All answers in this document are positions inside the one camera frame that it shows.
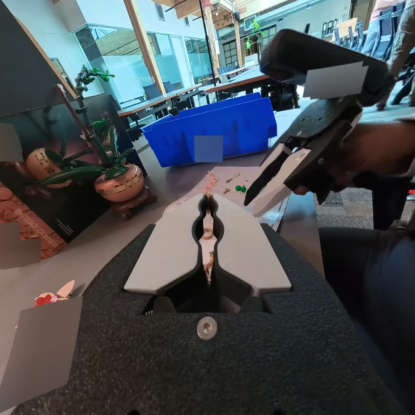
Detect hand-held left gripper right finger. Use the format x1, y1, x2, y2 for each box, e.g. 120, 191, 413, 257
209, 193, 292, 297

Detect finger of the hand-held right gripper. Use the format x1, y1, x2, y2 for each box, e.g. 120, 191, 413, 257
243, 143, 294, 207
253, 151, 312, 217

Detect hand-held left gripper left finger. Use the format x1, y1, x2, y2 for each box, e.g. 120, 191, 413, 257
124, 193, 209, 295

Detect person's right hand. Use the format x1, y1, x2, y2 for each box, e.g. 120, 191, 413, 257
293, 121, 415, 196

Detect white instruction sheet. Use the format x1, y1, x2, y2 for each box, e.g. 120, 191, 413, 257
156, 165, 291, 231

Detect blue plastic bin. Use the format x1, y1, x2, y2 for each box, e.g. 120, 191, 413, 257
141, 92, 278, 168

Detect toy brick orchid plant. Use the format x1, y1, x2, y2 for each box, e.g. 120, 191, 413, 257
40, 66, 158, 220

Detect long wooden background table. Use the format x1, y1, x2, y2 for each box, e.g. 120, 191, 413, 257
199, 66, 273, 95
118, 83, 203, 122

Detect dark toy set box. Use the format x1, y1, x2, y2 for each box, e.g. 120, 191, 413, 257
0, 85, 148, 260

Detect pink toy brick flower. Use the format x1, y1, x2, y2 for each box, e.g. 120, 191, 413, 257
34, 280, 77, 307

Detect background potted plant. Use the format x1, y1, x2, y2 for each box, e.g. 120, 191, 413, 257
244, 18, 265, 50

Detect person's dark trousers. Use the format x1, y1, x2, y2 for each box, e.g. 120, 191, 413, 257
319, 226, 415, 415

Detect black tripod pole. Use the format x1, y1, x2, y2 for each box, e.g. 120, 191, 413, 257
198, 0, 218, 88

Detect black panel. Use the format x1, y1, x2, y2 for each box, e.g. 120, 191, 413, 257
0, 0, 77, 117

